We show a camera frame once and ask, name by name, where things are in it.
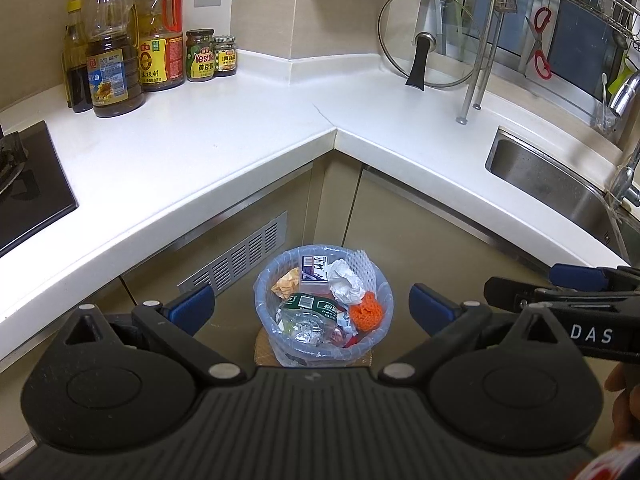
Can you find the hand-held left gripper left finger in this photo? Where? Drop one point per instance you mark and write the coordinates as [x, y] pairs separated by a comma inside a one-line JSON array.
[[192, 305]]

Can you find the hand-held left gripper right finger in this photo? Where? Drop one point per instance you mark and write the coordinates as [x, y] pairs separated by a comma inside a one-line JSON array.
[[430, 305]]

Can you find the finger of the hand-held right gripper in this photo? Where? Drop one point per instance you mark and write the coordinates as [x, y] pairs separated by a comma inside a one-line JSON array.
[[575, 277], [505, 291]]

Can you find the orange mesh net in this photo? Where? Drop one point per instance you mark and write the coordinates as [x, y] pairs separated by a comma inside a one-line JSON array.
[[367, 312]]

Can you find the blue wastebasket with clear liner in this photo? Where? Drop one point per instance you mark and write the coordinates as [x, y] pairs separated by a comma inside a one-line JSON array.
[[262, 305]]

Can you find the white foam fruit net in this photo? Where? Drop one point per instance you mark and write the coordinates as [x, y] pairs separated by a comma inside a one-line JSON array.
[[362, 265]]

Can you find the red plastic bag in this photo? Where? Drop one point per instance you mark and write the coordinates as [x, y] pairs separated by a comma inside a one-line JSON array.
[[352, 340]]

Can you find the white tissue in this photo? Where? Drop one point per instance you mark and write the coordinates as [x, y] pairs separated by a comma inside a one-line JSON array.
[[345, 280]]

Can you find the orange snack wrapper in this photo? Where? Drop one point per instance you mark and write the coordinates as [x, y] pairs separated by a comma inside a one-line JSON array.
[[286, 285]]

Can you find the crushed clear bottle green label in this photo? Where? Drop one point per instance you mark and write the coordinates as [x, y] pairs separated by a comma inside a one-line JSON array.
[[305, 330]]

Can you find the translucent box with printed label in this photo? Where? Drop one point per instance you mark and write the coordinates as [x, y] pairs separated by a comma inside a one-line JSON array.
[[312, 270]]

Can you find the person's right hand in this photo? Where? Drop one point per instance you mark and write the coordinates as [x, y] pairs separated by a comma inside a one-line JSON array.
[[627, 400]]

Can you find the silver cabinet vent grille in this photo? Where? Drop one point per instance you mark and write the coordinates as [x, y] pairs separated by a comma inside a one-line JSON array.
[[240, 255]]

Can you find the small chrome tap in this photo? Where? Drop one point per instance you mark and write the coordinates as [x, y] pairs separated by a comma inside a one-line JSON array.
[[622, 185]]

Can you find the stainless steel sink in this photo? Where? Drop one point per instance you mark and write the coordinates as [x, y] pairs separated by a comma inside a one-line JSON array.
[[545, 175]]

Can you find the red white printed clothing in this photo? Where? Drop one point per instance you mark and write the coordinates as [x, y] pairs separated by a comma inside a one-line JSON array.
[[615, 465]]

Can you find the chrome kitchen faucet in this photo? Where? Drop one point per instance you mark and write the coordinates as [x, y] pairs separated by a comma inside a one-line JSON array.
[[622, 97]]

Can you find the black gas stove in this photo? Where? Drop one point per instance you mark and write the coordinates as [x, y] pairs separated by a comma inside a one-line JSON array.
[[35, 195]]

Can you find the green cloth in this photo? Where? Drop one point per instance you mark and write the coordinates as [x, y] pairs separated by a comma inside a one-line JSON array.
[[625, 77]]

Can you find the large oil bottle blue label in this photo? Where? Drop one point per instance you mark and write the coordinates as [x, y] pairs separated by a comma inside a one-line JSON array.
[[112, 85]]

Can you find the glass jar green label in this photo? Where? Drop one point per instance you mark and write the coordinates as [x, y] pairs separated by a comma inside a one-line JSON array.
[[200, 60]]

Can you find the small jar checkered lid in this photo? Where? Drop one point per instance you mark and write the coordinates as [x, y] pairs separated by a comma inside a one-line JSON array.
[[225, 60]]

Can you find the slim dark sauce bottle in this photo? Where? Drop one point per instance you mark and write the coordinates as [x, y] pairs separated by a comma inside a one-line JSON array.
[[75, 85]]

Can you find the upright cutting board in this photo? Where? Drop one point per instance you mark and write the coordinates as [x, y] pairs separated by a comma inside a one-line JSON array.
[[445, 5]]

